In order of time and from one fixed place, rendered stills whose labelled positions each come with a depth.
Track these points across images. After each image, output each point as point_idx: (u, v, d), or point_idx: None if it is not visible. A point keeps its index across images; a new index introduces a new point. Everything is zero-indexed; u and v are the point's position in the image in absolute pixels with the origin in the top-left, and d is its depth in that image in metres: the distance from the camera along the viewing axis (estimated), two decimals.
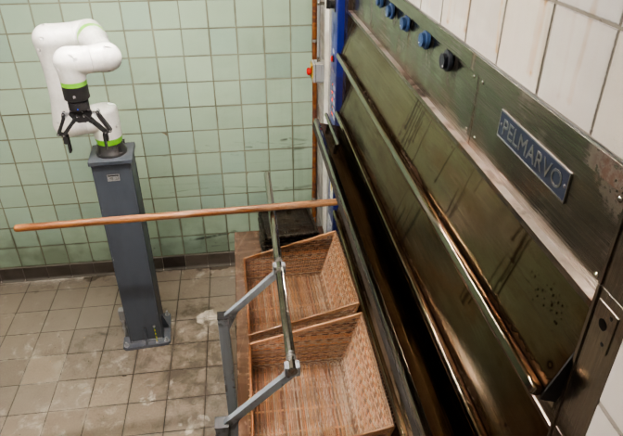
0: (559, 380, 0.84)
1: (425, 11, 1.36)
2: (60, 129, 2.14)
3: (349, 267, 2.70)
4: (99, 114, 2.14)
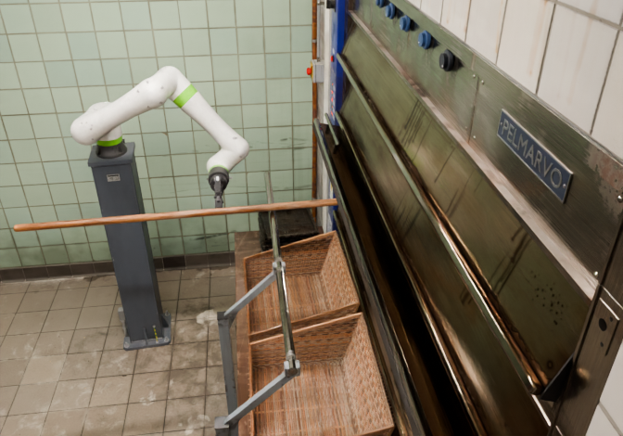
0: (559, 380, 0.84)
1: (425, 11, 1.36)
2: None
3: (349, 267, 2.70)
4: (214, 179, 2.42)
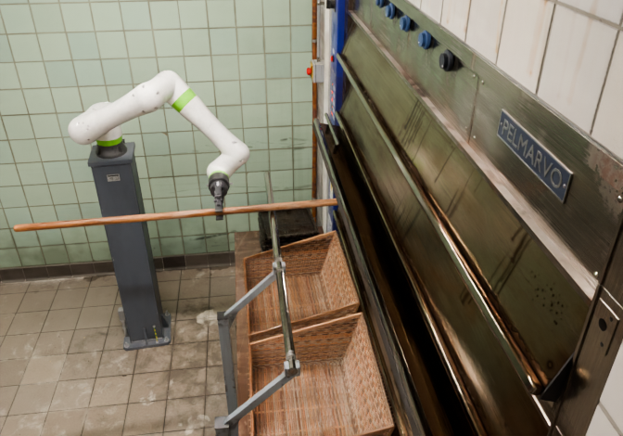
0: (559, 380, 0.84)
1: (425, 11, 1.36)
2: None
3: (349, 267, 2.70)
4: (214, 184, 2.38)
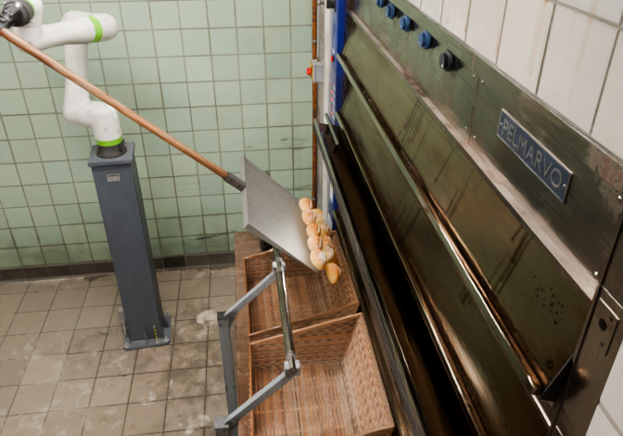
0: (559, 380, 0.84)
1: (425, 11, 1.36)
2: None
3: (349, 267, 2.70)
4: (14, 3, 1.91)
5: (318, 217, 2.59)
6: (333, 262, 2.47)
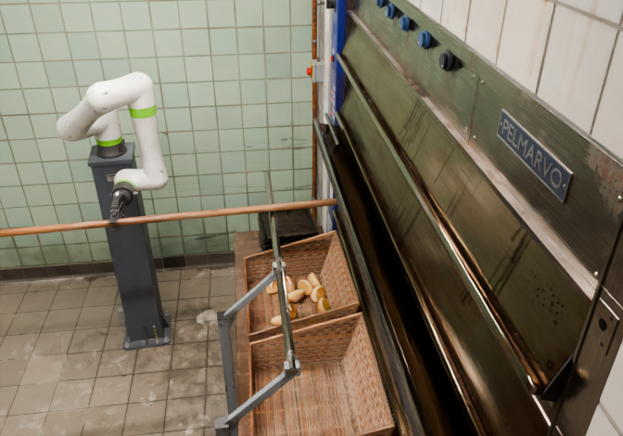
0: (559, 380, 0.84)
1: (425, 11, 1.36)
2: None
3: (349, 267, 2.70)
4: (113, 194, 2.33)
5: (286, 288, 2.77)
6: None
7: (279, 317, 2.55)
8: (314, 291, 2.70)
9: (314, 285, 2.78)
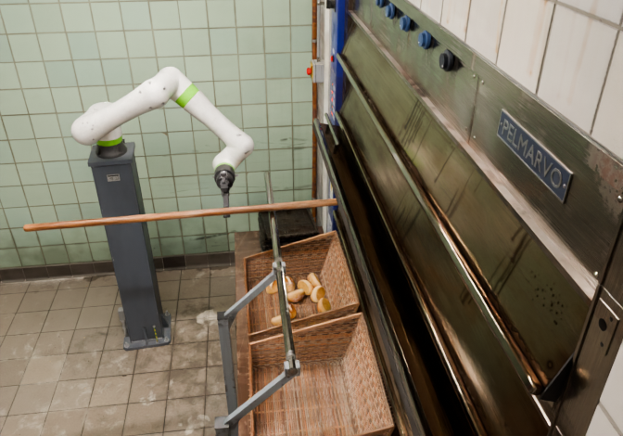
0: (559, 380, 0.84)
1: (425, 11, 1.36)
2: None
3: (349, 267, 2.70)
4: (221, 172, 2.44)
5: (286, 288, 2.77)
6: None
7: (279, 317, 2.55)
8: (314, 291, 2.70)
9: (314, 285, 2.78)
